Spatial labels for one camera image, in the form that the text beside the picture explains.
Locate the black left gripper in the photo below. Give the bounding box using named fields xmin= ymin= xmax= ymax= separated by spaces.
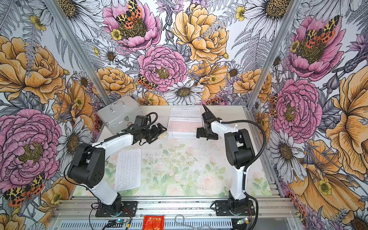
xmin=141 ymin=123 xmax=167 ymax=144

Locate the pink keyboard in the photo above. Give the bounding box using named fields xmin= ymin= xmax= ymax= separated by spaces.
xmin=167 ymin=117 xmax=202 ymax=135

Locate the white keyboard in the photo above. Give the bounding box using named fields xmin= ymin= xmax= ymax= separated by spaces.
xmin=170 ymin=107 xmax=201 ymax=118
xmin=114 ymin=149 xmax=141 ymax=192

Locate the yellow keyboard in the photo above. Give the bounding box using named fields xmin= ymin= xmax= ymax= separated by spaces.
xmin=158 ymin=132 xmax=168 ymax=140
xmin=167 ymin=133 xmax=197 ymax=139

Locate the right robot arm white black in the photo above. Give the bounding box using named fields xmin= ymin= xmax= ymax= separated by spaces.
xmin=196 ymin=110 xmax=255 ymax=215

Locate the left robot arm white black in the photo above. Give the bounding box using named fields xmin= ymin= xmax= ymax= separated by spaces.
xmin=67 ymin=112 xmax=167 ymax=217

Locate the silver metal case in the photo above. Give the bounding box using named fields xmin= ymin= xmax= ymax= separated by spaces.
xmin=97 ymin=96 xmax=143 ymax=135

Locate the red packet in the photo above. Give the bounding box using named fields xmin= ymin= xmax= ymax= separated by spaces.
xmin=142 ymin=216 xmax=164 ymax=230

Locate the black corrugated cable right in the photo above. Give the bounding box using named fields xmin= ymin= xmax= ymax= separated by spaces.
xmin=201 ymin=103 xmax=267 ymax=230

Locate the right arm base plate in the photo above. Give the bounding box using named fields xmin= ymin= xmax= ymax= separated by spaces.
xmin=214 ymin=200 xmax=255 ymax=216

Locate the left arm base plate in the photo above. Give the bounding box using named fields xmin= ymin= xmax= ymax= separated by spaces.
xmin=95 ymin=201 xmax=138 ymax=218

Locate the aluminium front rail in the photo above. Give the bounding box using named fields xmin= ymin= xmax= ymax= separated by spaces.
xmin=54 ymin=196 xmax=297 ymax=220

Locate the right aluminium frame post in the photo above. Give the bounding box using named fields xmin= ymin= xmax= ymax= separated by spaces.
xmin=246 ymin=0 xmax=302 ymax=110

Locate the aluminium frame post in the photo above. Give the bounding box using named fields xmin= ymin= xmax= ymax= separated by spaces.
xmin=45 ymin=1 xmax=112 ymax=105
xmin=246 ymin=0 xmax=302 ymax=110

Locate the left aluminium frame post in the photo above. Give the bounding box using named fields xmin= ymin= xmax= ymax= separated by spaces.
xmin=45 ymin=1 xmax=112 ymax=105

